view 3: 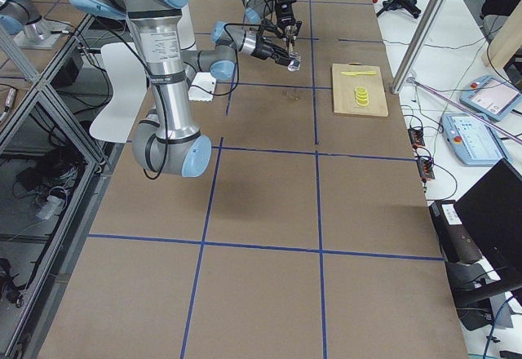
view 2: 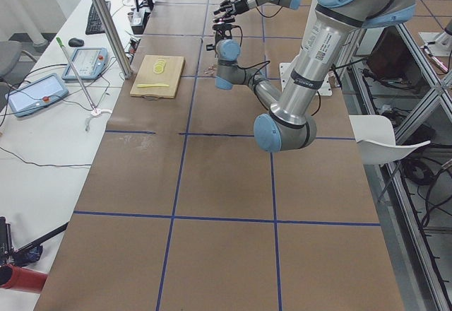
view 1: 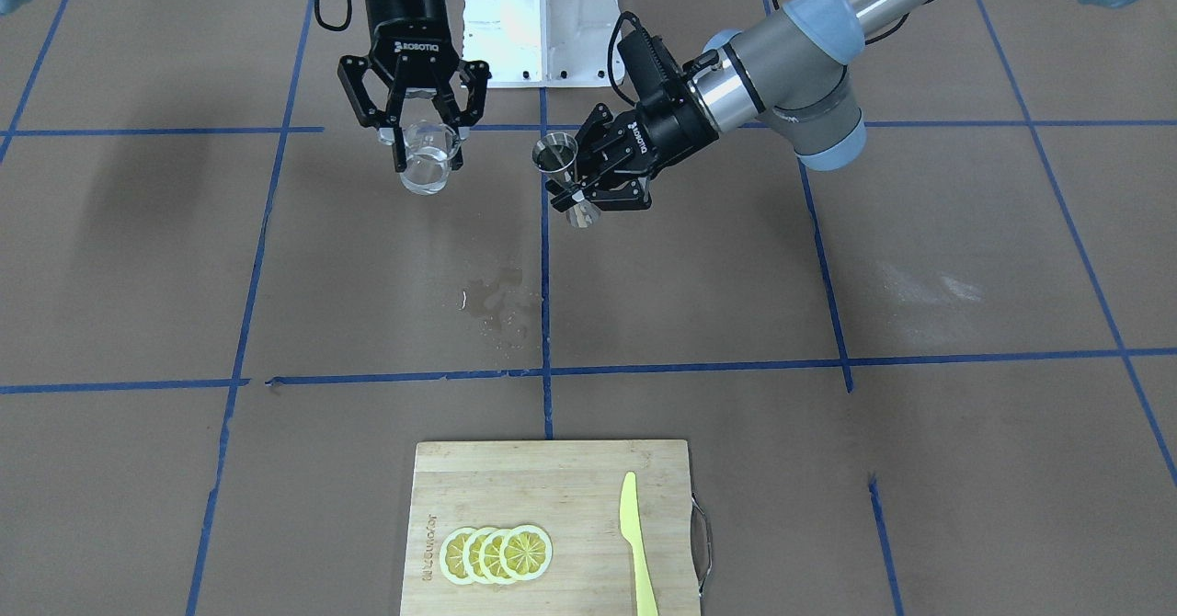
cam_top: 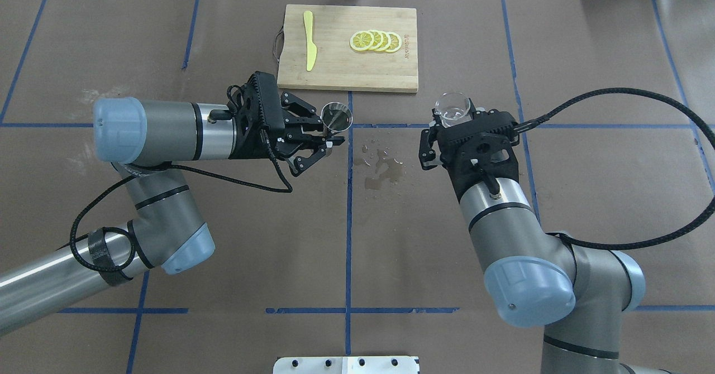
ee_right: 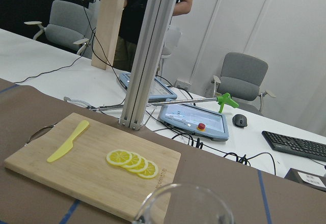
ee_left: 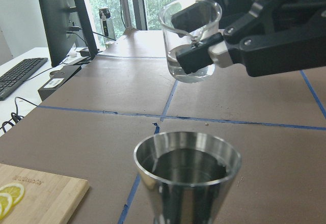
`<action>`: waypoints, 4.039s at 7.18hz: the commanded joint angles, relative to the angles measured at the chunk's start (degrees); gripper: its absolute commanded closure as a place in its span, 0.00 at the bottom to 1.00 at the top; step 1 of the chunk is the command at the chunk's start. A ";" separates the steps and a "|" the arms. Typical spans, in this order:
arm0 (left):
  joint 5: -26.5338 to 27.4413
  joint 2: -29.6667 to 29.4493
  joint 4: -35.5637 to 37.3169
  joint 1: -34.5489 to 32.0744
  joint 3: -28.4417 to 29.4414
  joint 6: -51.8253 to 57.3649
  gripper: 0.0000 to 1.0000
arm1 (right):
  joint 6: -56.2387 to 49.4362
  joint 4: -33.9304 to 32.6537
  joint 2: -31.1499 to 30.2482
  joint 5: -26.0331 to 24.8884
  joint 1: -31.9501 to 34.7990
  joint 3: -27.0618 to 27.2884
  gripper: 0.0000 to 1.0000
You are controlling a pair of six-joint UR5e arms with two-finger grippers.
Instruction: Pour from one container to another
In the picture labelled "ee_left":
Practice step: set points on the black box with label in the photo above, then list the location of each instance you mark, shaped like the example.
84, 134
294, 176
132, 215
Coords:
56, 81

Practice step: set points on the black computer monitor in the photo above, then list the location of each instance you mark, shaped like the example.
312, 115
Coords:
65, 21

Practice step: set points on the bamboo cutting board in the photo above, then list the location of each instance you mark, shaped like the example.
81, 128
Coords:
48, 198

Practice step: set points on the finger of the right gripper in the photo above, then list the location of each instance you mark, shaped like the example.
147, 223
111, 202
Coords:
199, 14

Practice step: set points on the black keyboard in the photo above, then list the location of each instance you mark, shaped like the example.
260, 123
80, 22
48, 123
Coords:
16, 76

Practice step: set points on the steel jigger measuring cup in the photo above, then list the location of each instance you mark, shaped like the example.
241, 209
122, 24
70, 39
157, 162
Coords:
187, 175

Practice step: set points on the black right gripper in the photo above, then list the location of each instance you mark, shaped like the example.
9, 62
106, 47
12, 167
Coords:
295, 49

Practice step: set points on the clear glass beaker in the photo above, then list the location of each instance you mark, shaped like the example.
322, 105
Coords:
177, 39

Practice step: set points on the clear bottle black cap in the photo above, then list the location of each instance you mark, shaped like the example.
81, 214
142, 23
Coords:
107, 26

